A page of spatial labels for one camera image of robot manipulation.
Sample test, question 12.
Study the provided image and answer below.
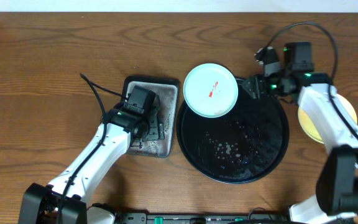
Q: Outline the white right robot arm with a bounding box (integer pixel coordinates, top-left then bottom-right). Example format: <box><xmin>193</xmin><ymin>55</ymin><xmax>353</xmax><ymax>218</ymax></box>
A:
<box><xmin>257</xmin><ymin>59</ymin><xmax>358</xmax><ymax>223</ymax></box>

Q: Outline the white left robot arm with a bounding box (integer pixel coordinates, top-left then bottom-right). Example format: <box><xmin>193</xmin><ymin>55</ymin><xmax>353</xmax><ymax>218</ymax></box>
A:
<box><xmin>19</xmin><ymin>76</ymin><xmax>179</xmax><ymax>223</ymax></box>

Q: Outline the round black tray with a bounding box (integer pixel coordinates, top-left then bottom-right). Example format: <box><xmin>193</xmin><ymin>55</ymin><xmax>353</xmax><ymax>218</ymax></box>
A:
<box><xmin>177</xmin><ymin>87</ymin><xmax>290</xmax><ymax>184</ymax></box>

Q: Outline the black rectangular soapy water tray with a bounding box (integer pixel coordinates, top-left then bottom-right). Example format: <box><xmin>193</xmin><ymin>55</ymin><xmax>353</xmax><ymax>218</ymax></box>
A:
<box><xmin>122</xmin><ymin>75</ymin><xmax>179</xmax><ymax>158</ymax></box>

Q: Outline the yellow plate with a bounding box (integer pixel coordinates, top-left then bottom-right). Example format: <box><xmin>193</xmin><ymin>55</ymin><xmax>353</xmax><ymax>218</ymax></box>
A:
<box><xmin>298</xmin><ymin>95</ymin><xmax>357</xmax><ymax>144</ymax></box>

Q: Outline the mint green plate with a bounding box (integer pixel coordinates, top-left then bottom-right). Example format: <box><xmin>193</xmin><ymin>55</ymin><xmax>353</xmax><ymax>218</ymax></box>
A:
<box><xmin>183</xmin><ymin>63</ymin><xmax>239</xmax><ymax>118</ymax></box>

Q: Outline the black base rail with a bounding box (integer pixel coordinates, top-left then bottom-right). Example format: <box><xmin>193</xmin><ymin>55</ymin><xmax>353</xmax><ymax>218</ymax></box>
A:
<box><xmin>88</xmin><ymin>203</ymin><xmax>291</xmax><ymax>224</ymax></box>

